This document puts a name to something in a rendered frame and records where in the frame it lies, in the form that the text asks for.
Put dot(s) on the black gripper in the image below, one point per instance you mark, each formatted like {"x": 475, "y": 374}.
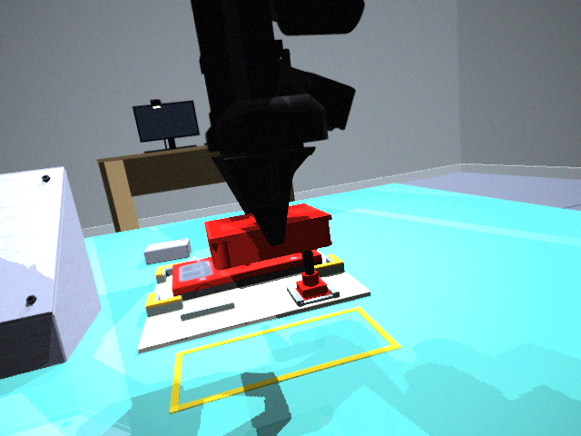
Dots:
{"x": 260, "y": 136}

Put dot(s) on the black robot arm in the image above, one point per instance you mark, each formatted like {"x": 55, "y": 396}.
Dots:
{"x": 294, "y": 17}

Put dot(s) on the yellow rectangular outline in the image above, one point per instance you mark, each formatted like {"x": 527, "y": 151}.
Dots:
{"x": 175, "y": 407}

